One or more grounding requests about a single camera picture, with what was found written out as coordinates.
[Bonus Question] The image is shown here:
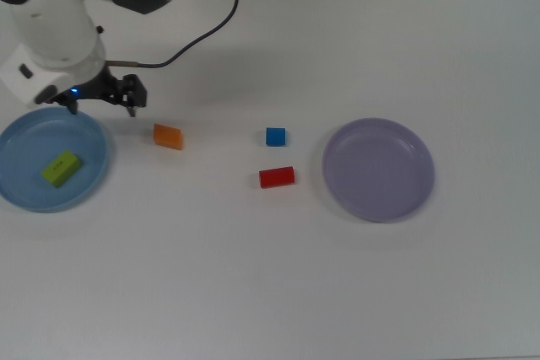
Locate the blue plate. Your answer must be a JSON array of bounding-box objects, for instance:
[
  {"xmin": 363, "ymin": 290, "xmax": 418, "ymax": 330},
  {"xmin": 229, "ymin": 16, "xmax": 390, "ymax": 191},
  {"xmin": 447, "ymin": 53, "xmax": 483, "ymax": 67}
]
[{"xmin": 0, "ymin": 106, "xmax": 111, "ymax": 214}]

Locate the red cylinder block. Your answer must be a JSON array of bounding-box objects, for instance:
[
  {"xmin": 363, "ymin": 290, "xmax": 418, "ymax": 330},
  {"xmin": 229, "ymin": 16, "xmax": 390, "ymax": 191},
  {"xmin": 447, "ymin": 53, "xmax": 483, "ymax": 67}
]
[{"xmin": 258, "ymin": 166, "xmax": 296, "ymax": 190}]

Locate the blue block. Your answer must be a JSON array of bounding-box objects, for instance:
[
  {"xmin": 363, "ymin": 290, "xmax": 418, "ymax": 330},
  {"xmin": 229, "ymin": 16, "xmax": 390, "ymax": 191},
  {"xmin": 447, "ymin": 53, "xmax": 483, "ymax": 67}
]
[{"xmin": 265, "ymin": 126, "xmax": 288, "ymax": 148}]

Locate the green block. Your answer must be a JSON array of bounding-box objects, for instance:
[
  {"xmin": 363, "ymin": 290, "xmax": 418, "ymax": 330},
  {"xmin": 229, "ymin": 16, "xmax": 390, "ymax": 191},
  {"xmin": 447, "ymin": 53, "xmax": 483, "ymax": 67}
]
[{"xmin": 40, "ymin": 149, "xmax": 83, "ymax": 188}]

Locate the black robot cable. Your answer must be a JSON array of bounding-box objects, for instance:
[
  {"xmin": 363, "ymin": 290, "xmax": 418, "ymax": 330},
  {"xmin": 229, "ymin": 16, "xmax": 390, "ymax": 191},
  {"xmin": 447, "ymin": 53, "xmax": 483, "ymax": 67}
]
[{"xmin": 105, "ymin": 0, "xmax": 240, "ymax": 69}]

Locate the purple plate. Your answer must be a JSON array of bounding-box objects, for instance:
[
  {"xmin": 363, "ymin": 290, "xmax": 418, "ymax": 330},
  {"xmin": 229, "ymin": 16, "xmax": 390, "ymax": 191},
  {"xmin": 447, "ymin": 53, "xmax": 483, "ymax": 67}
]
[{"xmin": 321, "ymin": 117, "xmax": 436, "ymax": 223}]

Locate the orange block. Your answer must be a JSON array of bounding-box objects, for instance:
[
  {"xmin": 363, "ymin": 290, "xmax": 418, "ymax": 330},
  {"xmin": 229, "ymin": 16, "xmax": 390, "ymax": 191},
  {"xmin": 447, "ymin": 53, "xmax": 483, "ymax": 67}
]
[{"xmin": 152, "ymin": 122, "xmax": 185, "ymax": 152}]

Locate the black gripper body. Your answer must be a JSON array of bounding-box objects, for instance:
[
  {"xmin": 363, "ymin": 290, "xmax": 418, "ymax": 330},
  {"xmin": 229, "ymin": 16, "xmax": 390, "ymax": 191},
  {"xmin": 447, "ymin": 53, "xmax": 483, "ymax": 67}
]
[{"xmin": 52, "ymin": 64, "xmax": 128, "ymax": 106}]

